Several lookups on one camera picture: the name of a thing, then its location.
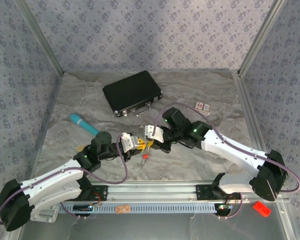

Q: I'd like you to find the playing card box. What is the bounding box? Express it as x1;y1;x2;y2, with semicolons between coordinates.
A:
193;101;212;116

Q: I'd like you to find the teal cylindrical microphone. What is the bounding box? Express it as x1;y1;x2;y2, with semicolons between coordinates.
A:
69;113;101;137

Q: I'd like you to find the orange label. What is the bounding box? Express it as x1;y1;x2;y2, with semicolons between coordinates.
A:
116;204;131;214

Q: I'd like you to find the small circuit board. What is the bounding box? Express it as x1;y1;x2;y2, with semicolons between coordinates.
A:
73;203;103;214
214;203;234;216

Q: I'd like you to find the red plastic block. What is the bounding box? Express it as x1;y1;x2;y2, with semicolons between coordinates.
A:
252;200;272;218

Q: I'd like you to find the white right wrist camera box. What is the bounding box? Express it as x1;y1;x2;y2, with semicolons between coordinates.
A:
144;124;165;144

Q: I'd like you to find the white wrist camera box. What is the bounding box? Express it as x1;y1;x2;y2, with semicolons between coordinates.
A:
120;132;141;153
144;124;165;144

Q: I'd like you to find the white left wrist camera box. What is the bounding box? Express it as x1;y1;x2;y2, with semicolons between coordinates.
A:
120;132;141;153

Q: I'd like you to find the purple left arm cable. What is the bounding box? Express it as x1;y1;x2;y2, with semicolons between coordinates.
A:
0;133;130;226

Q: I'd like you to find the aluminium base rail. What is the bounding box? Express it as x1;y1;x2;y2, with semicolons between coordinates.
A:
89;181;290;203

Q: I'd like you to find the black briefcase with metal handle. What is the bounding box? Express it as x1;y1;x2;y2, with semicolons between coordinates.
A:
101;71;164;118

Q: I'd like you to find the aluminium table side rail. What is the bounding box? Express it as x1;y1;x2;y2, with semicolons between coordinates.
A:
27;71;66;183
232;71;300;240

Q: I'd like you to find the grey slotted cable duct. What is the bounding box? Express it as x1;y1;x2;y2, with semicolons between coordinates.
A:
57;202;220;215

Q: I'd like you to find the white plastic bracket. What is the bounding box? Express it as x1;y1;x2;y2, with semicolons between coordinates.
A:
29;206;60;223

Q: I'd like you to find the aluminium frame post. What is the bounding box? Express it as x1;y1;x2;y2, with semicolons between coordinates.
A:
237;0;287;77
14;0;66;76

